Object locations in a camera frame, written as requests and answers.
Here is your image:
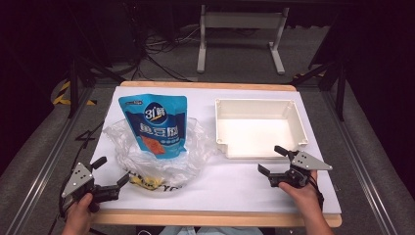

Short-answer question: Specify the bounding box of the grey metal desk frame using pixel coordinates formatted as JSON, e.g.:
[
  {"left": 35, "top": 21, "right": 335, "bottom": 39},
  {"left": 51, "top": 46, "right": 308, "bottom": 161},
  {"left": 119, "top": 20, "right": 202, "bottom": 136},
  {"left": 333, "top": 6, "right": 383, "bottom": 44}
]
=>
[{"left": 196, "top": 4, "right": 291, "bottom": 75}]

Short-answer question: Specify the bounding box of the bundle of black floor cables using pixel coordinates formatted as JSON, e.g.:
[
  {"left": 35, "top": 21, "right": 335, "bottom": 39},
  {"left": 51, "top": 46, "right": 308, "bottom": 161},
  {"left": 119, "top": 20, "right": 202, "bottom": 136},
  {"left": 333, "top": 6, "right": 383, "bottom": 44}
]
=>
[{"left": 129, "top": 23, "right": 204, "bottom": 83}]

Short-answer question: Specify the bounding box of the white table mat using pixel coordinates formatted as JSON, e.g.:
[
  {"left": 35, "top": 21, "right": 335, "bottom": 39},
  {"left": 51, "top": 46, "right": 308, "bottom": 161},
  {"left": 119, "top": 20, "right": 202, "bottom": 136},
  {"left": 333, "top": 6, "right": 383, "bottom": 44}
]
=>
[{"left": 89, "top": 85, "right": 343, "bottom": 215}]

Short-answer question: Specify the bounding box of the person's left hand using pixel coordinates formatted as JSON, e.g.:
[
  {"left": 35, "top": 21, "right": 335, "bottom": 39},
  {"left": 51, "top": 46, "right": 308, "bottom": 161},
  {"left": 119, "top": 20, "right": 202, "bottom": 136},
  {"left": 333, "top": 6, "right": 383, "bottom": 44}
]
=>
[{"left": 62, "top": 192, "right": 100, "bottom": 230}]

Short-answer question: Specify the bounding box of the white plastic box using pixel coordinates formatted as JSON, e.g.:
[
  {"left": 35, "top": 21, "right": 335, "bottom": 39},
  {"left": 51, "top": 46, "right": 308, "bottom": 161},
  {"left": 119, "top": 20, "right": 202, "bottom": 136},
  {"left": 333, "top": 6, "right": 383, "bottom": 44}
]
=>
[{"left": 213, "top": 98, "right": 309, "bottom": 161}]

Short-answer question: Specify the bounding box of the wooden table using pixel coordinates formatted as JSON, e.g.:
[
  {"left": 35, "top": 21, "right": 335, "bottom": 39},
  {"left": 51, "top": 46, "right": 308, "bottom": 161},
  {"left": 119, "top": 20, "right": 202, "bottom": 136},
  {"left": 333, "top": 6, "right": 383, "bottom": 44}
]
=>
[{"left": 89, "top": 80, "right": 344, "bottom": 229}]

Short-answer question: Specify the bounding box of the aluminium floor rail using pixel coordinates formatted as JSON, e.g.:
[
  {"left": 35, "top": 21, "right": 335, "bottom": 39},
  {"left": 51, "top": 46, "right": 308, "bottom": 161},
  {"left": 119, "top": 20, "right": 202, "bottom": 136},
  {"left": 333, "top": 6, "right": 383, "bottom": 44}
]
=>
[
  {"left": 4, "top": 87, "right": 96, "bottom": 235},
  {"left": 320, "top": 90, "right": 397, "bottom": 235}
]

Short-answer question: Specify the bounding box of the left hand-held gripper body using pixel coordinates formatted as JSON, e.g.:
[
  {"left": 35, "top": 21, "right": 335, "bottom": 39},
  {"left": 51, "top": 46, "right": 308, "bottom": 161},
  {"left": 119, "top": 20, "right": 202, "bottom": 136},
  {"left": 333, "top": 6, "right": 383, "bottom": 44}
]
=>
[{"left": 60, "top": 162, "right": 120, "bottom": 213}]

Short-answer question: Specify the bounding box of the clear plastic bag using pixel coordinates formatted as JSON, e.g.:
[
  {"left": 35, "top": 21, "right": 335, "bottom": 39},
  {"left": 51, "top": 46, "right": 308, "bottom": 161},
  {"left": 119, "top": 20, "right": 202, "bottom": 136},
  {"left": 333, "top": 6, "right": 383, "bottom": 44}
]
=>
[{"left": 102, "top": 117, "right": 217, "bottom": 199}]

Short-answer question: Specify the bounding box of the yellow black floor tape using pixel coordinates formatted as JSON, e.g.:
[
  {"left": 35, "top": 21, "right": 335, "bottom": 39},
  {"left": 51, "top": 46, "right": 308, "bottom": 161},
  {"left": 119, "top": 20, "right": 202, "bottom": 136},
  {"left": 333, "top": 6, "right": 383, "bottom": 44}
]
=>
[{"left": 52, "top": 80, "right": 98, "bottom": 107}]

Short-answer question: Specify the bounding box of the black tripod stand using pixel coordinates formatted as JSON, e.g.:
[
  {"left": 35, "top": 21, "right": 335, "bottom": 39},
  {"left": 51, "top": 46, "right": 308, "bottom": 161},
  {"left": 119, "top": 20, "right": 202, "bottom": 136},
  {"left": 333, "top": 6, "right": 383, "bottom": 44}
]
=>
[
  {"left": 289, "top": 57, "right": 348, "bottom": 122},
  {"left": 66, "top": 53, "right": 127, "bottom": 119}
]

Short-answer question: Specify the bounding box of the blue snack pouch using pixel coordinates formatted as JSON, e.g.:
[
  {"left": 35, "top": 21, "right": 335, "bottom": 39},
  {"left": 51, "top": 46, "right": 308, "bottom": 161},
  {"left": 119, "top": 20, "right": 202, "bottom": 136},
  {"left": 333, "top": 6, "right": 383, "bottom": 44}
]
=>
[{"left": 117, "top": 93, "right": 189, "bottom": 161}]

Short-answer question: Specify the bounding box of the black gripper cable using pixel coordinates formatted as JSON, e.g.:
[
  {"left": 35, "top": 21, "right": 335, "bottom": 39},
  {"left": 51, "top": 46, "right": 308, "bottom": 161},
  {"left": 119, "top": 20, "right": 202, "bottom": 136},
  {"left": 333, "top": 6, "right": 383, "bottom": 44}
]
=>
[{"left": 307, "top": 174, "right": 326, "bottom": 212}]

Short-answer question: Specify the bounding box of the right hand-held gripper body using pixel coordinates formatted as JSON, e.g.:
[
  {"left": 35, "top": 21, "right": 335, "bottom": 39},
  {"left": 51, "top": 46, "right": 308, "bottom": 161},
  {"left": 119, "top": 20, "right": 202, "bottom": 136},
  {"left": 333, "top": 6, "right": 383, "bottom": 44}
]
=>
[{"left": 267, "top": 150, "right": 334, "bottom": 189}]

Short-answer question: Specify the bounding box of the person's right hand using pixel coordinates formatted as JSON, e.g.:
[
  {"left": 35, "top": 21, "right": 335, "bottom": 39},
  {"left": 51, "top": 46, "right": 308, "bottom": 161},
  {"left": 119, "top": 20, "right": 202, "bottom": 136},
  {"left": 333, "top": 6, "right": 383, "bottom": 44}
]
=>
[{"left": 277, "top": 169, "right": 324, "bottom": 213}]

